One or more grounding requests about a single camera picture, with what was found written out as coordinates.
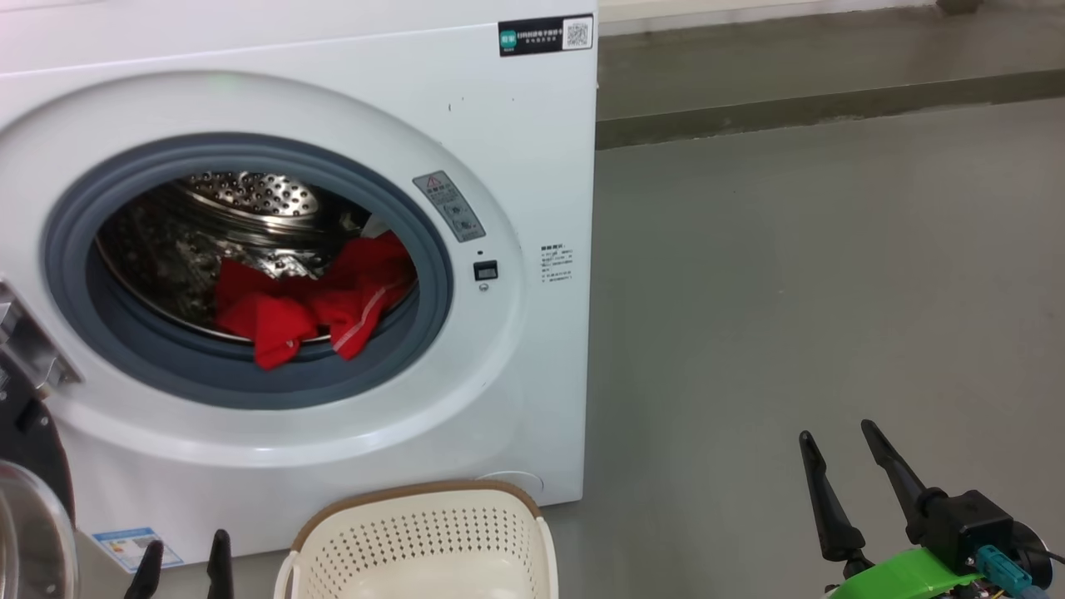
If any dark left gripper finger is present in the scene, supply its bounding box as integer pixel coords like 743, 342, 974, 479
206, 529, 235, 599
123, 540, 165, 599

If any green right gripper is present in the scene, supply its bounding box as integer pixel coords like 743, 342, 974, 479
799, 419, 983, 599

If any black round washer door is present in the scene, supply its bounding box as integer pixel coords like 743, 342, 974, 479
0, 279, 80, 599

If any red and white garment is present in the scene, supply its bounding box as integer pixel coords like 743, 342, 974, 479
214, 231, 417, 371

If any cream perforated laundry basket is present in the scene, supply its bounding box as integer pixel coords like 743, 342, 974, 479
273, 480, 560, 599

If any metal door hinge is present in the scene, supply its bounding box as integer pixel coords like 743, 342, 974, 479
0, 281, 84, 392

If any white front-load washing machine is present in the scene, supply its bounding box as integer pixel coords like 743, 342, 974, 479
0, 0, 598, 567

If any blue energy label sticker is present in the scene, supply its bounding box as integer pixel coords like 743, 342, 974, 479
92, 527, 186, 572

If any round white filter cover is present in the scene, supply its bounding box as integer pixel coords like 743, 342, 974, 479
474, 471, 546, 504

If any small printed text sticker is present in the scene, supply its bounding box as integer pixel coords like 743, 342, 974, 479
539, 244, 575, 286

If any grey warning label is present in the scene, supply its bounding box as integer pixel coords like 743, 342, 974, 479
413, 171, 487, 243

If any black QR code sticker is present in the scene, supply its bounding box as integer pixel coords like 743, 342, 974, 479
498, 14, 595, 57

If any teal cable connector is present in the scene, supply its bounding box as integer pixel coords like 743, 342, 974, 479
975, 545, 1033, 599

